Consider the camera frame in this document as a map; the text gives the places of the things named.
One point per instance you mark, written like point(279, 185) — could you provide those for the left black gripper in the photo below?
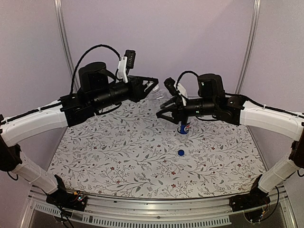
point(137, 90)

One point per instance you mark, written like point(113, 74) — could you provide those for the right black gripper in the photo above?
point(179, 113)

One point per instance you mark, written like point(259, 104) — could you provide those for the white sports bottle cap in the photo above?
point(151, 85)

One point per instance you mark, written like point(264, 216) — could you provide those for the small clear bottle white cap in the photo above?
point(159, 96)

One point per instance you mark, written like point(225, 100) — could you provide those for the clear plastic Pepsi bottle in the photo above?
point(183, 130)

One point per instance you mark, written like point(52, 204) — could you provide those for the blue bottle cap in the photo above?
point(181, 153)

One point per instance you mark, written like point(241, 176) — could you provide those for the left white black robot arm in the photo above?
point(99, 89)

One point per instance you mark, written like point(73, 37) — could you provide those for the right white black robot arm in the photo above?
point(239, 110)

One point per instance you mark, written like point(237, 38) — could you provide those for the floral patterned table mat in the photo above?
point(132, 153)

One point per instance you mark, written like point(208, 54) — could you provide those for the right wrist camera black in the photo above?
point(176, 90)

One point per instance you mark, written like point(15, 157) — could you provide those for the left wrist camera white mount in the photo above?
point(127, 65)

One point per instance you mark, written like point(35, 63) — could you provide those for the left aluminium frame post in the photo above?
point(63, 35)

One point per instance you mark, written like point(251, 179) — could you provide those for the aluminium frame post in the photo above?
point(250, 45)
point(63, 35)

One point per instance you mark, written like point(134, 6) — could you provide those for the right aluminium frame post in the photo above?
point(250, 45)

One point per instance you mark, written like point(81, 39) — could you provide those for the aluminium front rail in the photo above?
point(121, 212)

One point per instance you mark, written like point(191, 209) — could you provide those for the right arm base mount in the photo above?
point(254, 204)

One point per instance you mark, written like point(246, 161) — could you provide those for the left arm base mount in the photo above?
point(61, 198)

